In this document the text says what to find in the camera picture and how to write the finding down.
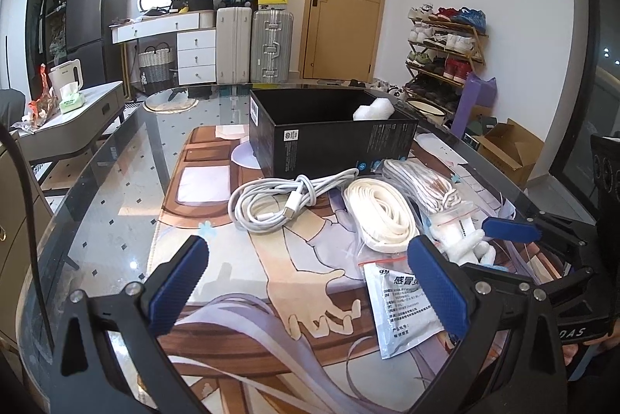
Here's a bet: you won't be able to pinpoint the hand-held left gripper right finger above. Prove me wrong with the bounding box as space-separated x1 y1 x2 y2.
407 235 568 414

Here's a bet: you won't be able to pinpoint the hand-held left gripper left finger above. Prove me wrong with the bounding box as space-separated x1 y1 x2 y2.
51 235 211 414

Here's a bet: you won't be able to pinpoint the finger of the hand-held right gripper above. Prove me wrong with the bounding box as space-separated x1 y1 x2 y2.
540 266 606 313
482 210 601 260

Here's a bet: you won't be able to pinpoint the silver medicine sachet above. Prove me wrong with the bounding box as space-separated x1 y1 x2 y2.
362 261 459 359

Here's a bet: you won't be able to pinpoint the small zip bag white parts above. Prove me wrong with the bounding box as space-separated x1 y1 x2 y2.
420 205 498 266

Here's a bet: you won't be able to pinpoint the bagged white round cable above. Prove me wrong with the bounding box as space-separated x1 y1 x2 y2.
382 157 467 217

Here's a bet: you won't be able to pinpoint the white charging cable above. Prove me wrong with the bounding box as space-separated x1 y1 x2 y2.
227 168 360 233

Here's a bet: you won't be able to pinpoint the black cardboard box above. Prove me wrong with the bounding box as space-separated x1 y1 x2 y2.
248 87 420 180

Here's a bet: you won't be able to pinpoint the person's right hand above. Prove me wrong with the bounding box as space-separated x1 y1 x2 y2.
562 327 620 383

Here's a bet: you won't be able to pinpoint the open cardboard box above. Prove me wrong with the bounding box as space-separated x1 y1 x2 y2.
472 118 551 190

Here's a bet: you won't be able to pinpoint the printed desk mat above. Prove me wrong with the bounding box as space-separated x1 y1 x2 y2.
148 126 582 414

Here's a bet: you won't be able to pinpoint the purple board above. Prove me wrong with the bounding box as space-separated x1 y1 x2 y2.
450 72 499 140

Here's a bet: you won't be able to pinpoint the white foam piece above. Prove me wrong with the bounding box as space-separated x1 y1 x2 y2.
353 98 396 122

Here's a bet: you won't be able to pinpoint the pile of loose shoes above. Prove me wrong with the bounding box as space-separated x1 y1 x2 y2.
346 77 406 98

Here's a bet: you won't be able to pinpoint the grey side table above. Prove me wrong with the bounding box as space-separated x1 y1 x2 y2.
12 81 127 164

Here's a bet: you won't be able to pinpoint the shoe rack with shoes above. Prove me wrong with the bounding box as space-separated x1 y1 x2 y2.
406 3 487 107

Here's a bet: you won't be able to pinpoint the wooden shoe rack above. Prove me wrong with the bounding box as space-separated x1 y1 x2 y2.
404 14 490 114

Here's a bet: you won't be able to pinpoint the green wipes packet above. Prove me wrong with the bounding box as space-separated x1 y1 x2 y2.
58 87 87 113

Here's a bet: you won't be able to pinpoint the woven basket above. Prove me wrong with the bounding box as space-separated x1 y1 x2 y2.
138 46 176 83

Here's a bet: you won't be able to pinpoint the clear red snack bag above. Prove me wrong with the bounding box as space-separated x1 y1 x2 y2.
12 65 62 135

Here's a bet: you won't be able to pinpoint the white dressing desk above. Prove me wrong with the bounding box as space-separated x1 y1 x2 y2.
111 12 217 88

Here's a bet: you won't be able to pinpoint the white electric kettle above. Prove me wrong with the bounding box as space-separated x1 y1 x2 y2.
48 59 84 99

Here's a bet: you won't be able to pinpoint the white suitcase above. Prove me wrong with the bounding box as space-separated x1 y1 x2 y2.
215 6 253 84

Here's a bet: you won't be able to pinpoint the silver suitcase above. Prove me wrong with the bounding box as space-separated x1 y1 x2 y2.
250 9 295 82

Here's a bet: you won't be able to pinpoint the dark grey refrigerator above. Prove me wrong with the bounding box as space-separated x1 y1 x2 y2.
65 0 131 88

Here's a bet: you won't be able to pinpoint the dark sliding door frame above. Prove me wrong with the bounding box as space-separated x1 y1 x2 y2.
549 0 620 221

